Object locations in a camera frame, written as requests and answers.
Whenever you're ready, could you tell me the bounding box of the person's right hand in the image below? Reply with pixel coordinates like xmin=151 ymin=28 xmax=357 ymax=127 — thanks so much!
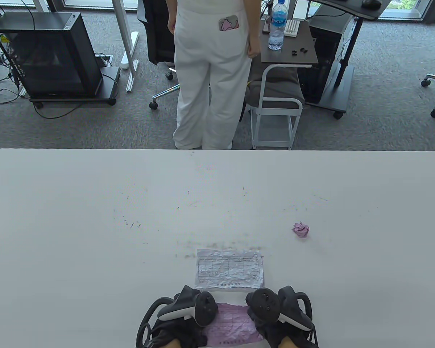
xmin=246 ymin=308 xmax=316 ymax=348

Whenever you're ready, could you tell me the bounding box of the black computer tower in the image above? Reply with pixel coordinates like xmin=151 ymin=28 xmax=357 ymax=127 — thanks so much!
xmin=297 ymin=7 xmax=354 ymax=104

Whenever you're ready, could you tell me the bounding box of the black wheeled platform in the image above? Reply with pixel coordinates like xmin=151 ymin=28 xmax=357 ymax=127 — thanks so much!
xmin=29 ymin=66 xmax=121 ymax=108

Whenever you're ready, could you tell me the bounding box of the black office chair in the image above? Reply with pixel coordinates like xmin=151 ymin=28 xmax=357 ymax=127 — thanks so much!
xmin=137 ymin=0 xmax=181 ymax=110

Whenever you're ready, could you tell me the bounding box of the clear plastic water bottle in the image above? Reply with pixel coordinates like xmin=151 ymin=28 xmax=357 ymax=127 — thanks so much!
xmin=268 ymin=0 xmax=286 ymax=51

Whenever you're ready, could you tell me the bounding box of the person's right forearm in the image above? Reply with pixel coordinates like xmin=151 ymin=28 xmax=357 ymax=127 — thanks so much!
xmin=278 ymin=335 xmax=302 ymax=348

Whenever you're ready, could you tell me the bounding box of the black glass computer case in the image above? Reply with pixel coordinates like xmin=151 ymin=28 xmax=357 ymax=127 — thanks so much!
xmin=0 ymin=12 xmax=103 ymax=98

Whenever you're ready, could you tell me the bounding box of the pink phone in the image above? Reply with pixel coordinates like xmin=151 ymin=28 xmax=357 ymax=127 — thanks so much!
xmin=219 ymin=14 xmax=240 ymax=32

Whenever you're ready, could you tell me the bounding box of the person's left hand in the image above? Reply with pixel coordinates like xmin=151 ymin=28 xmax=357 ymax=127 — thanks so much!
xmin=150 ymin=320 xmax=208 ymax=348

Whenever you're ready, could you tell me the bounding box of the grey fabric bag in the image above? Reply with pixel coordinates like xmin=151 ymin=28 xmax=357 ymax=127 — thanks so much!
xmin=239 ymin=65 xmax=305 ymax=122

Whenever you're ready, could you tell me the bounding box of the black floor cable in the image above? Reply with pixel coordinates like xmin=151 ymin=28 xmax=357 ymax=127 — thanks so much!
xmin=31 ymin=98 xmax=84 ymax=119

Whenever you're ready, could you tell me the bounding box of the black cable bundle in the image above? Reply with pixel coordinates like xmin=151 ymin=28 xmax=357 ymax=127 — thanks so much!
xmin=0 ymin=40 xmax=26 ymax=105
xmin=259 ymin=0 xmax=273 ymax=22

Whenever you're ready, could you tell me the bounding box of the brown side table white frame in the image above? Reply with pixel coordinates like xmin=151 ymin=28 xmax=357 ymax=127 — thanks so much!
xmin=250 ymin=19 xmax=319 ymax=150

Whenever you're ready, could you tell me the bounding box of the black standing desk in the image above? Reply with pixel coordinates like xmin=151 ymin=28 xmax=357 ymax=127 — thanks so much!
xmin=304 ymin=0 xmax=390 ymax=119

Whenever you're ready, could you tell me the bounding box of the black and white hand controller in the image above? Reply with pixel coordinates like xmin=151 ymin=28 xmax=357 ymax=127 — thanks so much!
xmin=136 ymin=285 xmax=219 ymax=348
xmin=245 ymin=286 xmax=319 ymax=345

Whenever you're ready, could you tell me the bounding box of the white invoice paper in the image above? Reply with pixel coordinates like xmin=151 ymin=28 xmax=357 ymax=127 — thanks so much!
xmin=195 ymin=248 xmax=264 ymax=289

